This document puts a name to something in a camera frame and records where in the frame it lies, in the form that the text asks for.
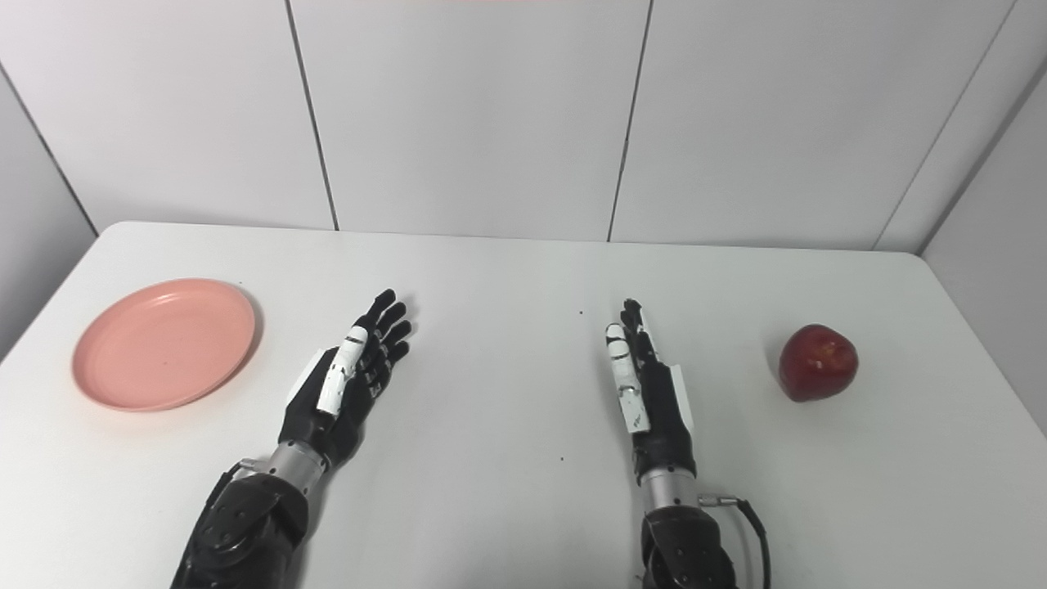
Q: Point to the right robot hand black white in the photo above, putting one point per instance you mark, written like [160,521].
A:
[654,401]

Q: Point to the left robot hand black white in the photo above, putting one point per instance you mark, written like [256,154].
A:
[343,384]

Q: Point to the red apple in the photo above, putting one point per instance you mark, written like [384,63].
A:
[817,363]

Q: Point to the pink round plate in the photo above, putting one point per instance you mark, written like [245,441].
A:
[164,343]

